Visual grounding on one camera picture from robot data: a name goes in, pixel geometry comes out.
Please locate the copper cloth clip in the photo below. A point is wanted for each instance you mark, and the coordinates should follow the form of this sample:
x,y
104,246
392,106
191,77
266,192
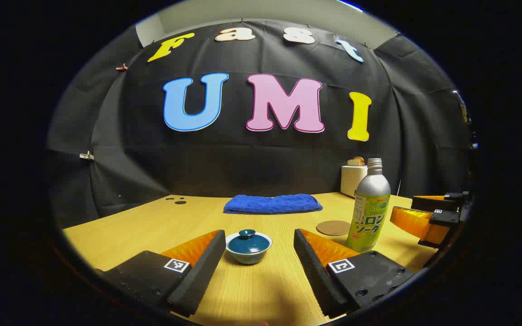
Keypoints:
x,y
122,68

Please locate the white toaster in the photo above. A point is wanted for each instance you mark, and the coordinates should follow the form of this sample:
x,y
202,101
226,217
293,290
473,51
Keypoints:
x,y
350,181

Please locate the white teal teacup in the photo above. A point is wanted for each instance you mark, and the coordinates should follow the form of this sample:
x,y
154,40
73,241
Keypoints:
x,y
248,260

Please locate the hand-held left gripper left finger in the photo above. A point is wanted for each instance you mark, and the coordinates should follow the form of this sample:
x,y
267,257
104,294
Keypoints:
x,y
202,271

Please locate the white cloth clip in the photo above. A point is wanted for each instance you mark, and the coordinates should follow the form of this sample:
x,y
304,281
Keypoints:
x,y
87,156

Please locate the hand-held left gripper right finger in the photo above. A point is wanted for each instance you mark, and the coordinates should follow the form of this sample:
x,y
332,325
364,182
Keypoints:
x,y
313,271

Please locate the round cork coaster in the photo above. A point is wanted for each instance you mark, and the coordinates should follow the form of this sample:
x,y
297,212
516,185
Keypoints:
x,y
331,227

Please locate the silver green water bottle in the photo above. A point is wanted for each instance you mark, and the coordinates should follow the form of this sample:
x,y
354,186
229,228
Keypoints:
x,y
372,194

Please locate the blue folded towel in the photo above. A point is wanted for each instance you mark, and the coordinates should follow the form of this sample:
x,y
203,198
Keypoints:
x,y
272,203

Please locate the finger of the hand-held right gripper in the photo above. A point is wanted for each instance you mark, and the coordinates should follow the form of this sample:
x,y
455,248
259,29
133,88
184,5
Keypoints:
x,y
433,203
442,218

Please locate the grey mounted device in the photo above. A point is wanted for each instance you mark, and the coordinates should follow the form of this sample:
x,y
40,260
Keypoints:
x,y
461,106

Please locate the toast slice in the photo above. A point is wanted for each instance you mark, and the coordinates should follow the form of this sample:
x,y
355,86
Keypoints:
x,y
351,163
360,160

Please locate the teal teacup lid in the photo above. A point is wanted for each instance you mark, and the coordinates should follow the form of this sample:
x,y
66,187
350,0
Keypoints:
x,y
248,244

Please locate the black backdrop cloth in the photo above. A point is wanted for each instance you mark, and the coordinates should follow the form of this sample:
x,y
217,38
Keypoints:
x,y
243,163

